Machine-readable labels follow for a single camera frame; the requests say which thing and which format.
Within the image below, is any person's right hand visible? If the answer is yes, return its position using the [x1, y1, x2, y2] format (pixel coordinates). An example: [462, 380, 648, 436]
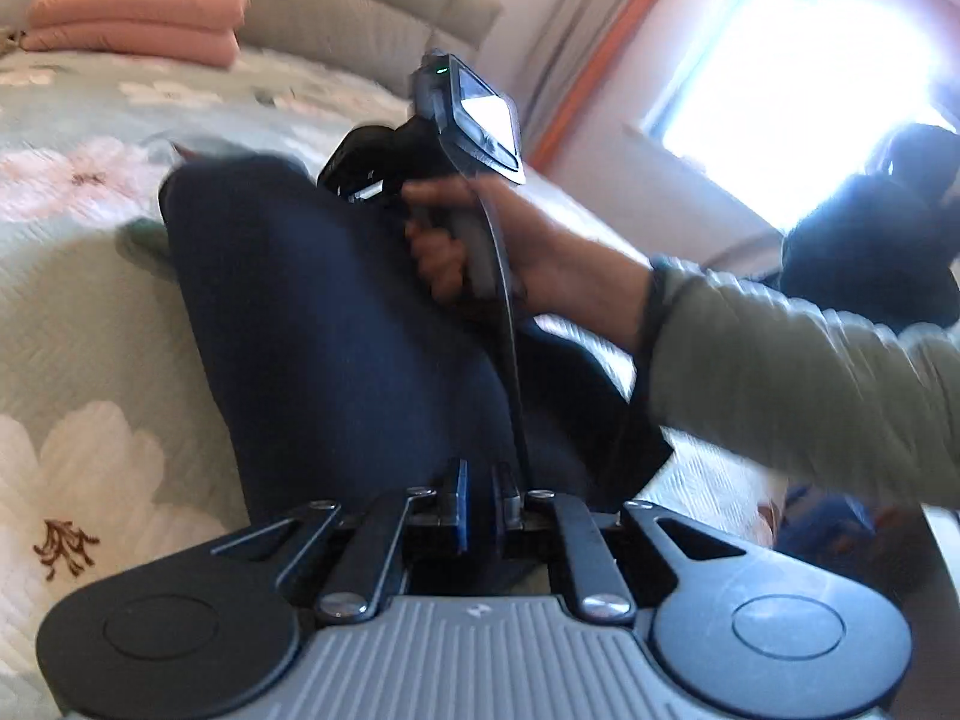
[401, 174, 655, 355]

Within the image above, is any black cable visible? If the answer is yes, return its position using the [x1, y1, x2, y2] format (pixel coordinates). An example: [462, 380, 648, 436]
[474, 178, 538, 497]

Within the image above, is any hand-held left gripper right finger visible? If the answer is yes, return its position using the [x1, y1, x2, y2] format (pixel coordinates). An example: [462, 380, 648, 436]
[491, 463, 751, 622]

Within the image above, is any blue and orange cloth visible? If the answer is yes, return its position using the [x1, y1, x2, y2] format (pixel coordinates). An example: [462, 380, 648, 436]
[771, 484, 927, 586]

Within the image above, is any bright window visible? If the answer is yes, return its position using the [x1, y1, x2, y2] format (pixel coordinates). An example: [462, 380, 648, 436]
[643, 0, 960, 235]

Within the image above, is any beige padded headboard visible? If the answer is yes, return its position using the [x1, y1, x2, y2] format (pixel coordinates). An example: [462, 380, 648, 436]
[0, 0, 503, 68]

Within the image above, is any floral green bedspread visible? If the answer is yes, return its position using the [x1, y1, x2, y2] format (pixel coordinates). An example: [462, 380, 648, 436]
[0, 45, 785, 720]

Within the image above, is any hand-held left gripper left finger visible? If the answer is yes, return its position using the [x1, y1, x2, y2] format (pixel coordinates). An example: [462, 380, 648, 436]
[212, 459, 471, 622]

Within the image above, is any person's right forearm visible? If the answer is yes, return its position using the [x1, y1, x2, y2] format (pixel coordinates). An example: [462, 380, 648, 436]
[636, 255, 960, 522]

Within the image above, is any navy blue garment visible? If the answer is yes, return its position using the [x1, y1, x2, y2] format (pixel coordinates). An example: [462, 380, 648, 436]
[157, 154, 676, 537]

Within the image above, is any beige curtain with orange edge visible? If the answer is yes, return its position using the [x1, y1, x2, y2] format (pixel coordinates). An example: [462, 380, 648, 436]
[516, 0, 700, 170]

